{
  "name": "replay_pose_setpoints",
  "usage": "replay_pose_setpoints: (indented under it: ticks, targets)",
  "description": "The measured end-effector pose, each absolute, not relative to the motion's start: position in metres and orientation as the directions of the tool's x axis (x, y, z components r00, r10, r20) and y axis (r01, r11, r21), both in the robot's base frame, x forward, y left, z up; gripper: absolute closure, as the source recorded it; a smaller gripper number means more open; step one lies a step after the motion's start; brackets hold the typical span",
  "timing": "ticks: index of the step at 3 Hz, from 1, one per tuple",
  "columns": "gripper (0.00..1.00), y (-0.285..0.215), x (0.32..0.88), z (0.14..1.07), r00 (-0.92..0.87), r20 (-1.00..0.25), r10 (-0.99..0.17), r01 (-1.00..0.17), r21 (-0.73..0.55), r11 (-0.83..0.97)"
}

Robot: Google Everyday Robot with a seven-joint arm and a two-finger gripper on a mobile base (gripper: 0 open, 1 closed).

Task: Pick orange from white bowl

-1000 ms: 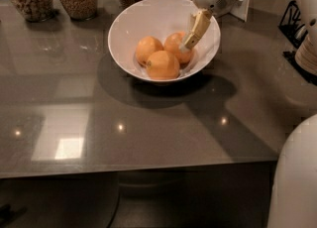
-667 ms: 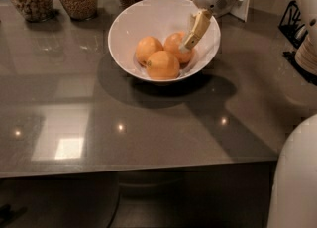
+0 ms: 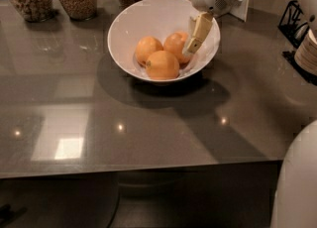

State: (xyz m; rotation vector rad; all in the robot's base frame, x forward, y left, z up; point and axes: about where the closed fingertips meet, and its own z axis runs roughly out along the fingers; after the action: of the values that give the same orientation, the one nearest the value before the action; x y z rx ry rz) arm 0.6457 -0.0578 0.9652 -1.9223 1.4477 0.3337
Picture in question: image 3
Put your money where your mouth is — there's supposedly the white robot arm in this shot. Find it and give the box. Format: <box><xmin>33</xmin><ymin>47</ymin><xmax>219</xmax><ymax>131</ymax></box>
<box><xmin>182</xmin><ymin>0</ymin><xmax>317</xmax><ymax>228</ymax></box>

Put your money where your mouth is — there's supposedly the orange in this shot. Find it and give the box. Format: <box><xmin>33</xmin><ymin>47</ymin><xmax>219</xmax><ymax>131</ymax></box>
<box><xmin>163</xmin><ymin>31</ymin><xmax>190</xmax><ymax>64</ymax></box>
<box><xmin>135</xmin><ymin>36</ymin><xmax>163</xmax><ymax>66</ymax></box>
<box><xmin>146</xmin><ymin>51</ymin><xmax>179</xmax><ymax>80</ymax></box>

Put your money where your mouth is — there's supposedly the white ceramic bowl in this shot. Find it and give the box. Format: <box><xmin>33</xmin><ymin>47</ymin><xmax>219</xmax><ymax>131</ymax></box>
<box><xmin>107</xmin><ymin>0</ymin><xmax>221</xmax><ymax>84</ymax></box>

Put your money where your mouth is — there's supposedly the black wire rack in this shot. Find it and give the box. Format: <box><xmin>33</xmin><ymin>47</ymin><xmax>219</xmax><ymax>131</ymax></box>
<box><xmin>278</xmin><ymin>0</ymin><xmax>317</xmax><ymax>85</ymax></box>

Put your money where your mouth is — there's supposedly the white picture frame stand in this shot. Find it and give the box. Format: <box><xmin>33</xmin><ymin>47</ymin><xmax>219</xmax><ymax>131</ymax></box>
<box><xmin>230</xmin><ymin>0</ymin><xmax>250</xmax><ymax>22</ymax></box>

